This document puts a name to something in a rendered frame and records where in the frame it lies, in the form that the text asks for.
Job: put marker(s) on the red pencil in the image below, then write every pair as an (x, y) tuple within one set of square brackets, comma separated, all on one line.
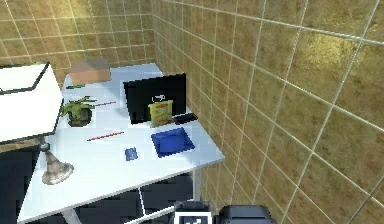
[(105, 136), (105, 103)]

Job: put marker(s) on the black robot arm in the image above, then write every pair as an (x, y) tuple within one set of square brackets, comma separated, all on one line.
[(246, 215)]

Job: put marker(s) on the blue square tray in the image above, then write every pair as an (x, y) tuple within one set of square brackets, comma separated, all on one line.
[(172, 142)]

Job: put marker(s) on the white table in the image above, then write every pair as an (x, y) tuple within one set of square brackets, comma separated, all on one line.
[(100, 166)]

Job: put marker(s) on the black remote control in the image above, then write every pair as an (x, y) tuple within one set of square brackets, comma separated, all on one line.
[(185, 118)]

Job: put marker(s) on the yellow green carton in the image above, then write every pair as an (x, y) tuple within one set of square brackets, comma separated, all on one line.
[(160, 113)]

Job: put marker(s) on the white lamp with silver base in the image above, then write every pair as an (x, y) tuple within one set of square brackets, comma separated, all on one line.
[(23, 106)]

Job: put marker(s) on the brown cardboard box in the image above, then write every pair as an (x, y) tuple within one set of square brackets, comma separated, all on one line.
[(90, 72)]

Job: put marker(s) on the green pen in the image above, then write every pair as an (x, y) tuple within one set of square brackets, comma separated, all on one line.
[(75, 86)]

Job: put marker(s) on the green house plant in pot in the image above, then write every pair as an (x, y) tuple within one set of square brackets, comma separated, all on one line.
[(79, 111)]

